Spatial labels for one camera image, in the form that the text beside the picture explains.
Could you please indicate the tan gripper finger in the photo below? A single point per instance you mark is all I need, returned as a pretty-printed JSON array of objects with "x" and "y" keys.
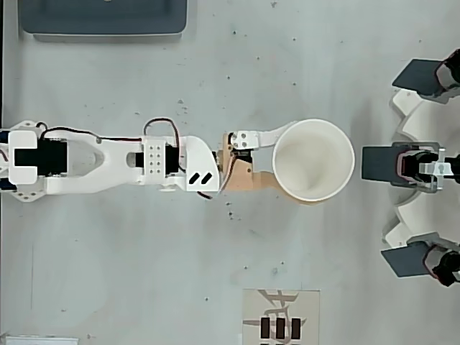
[{"x": 264, "y": 180}]

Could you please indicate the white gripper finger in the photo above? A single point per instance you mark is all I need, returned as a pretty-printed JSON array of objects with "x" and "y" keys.
[{"x": 251, "y": 139}]

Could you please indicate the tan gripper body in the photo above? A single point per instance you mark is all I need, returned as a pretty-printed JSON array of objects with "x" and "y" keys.
[{"x": 241, "y": 172}]

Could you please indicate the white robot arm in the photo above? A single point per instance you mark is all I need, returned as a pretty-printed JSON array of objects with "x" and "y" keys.
[{"x": 108, "y": 158}]

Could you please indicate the printed paper mat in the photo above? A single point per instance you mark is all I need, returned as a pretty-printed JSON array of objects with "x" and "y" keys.
[{"x": 309, "y": 305}]

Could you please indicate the dark grey flat plate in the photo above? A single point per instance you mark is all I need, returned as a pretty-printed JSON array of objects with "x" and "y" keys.
[
  {"x": 379, "y": 163},
  {"x": 406, "y": 260},
  {"x": 417, "y": 75}
]

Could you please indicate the white gear-shaped stand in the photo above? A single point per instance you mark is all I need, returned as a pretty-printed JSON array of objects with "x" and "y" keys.
[{"x": 413, "y": 115}]

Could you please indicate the grey plastic tray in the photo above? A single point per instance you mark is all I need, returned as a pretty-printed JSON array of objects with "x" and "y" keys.
[{"x": 104, "y": 16}]

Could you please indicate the black motor module with bracket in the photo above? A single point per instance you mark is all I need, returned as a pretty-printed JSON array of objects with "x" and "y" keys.
[{"x": 424, "y": 167}]

